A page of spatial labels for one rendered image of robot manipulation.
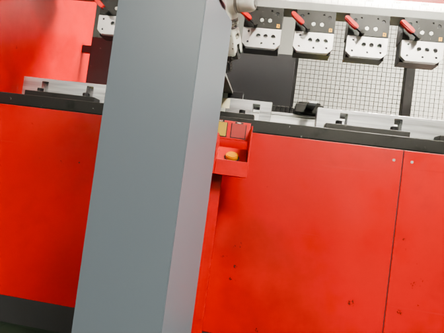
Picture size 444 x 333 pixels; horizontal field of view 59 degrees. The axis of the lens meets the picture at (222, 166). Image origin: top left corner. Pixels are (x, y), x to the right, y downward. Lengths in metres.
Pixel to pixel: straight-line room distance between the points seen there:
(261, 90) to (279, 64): 0.16
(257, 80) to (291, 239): 1.00
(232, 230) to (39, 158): 0.79
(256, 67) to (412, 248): 1.19
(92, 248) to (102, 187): 0.12
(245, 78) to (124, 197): 1.49
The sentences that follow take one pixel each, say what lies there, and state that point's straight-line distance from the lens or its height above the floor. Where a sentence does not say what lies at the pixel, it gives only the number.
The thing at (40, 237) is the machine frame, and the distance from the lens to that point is 1.68.
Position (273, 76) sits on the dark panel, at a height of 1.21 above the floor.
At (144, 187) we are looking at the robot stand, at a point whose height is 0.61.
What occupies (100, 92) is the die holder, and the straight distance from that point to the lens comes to 1.73.
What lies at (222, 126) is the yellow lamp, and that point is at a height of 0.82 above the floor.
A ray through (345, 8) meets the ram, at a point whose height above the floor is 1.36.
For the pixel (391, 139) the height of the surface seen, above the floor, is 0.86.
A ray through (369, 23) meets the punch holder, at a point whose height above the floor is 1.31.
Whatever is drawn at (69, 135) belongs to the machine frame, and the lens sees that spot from 1.62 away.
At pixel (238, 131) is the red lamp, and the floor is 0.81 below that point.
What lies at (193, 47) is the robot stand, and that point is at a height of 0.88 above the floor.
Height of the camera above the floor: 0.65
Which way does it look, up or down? 2 degrees up
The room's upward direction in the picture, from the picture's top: 8 degrees clockwise
